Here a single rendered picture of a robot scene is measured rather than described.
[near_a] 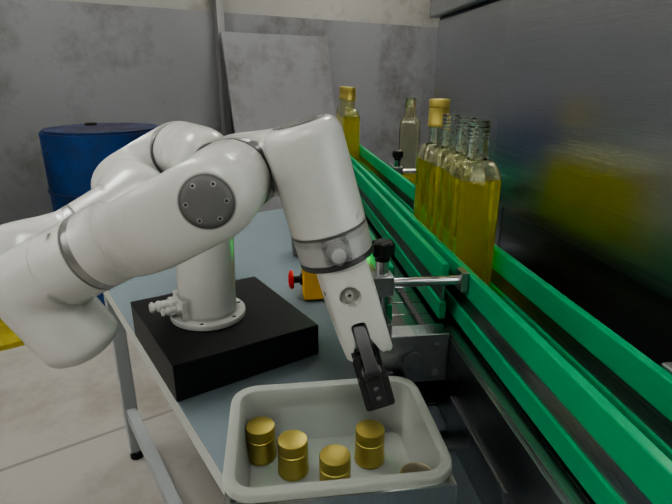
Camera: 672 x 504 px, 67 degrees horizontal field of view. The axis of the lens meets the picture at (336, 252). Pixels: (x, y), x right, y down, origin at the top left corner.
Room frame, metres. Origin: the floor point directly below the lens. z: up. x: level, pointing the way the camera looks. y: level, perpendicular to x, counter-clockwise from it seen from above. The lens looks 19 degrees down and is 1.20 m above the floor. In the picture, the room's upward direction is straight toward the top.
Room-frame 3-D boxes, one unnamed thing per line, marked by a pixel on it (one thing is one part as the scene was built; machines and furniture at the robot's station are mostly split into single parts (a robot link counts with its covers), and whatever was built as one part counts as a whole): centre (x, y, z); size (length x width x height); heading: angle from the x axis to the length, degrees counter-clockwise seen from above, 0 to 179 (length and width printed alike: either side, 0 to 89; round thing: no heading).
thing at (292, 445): (0.46, 0.05, 0.79); 0.04 x 0.04 x 0.04
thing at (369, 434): (0.48, -0.04, 0.79); 0.04 x 0.04 x 0.04
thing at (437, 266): (1.48, -0.03, 0.92); 1.75 x 0.01 x 0.08; 7
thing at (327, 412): (0.45, 0.00, 0.80); 0.22 x 0.17 x 0.09; 97
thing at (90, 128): (2.82, 1.27, 0.47); 0.65 x 0.63 x 0.95; 36
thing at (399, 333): (0.58, -0.10, 0.85); 0.09 x 0.04 x 0.07; 97
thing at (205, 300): (0.77, 0.23, 0.89); 0.16 x 0.13 x 0.15; 123
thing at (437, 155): (0.80, -0.18, 0.99); 0.06 x 0.06 x 0.21; 8
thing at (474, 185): (0.69, -0.19, 0.99); 0.06 x 0.06 x 0.21; 8
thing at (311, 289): (1.00, 0.04, 0.79); 0.07 x 0.07 x 0.07; 7
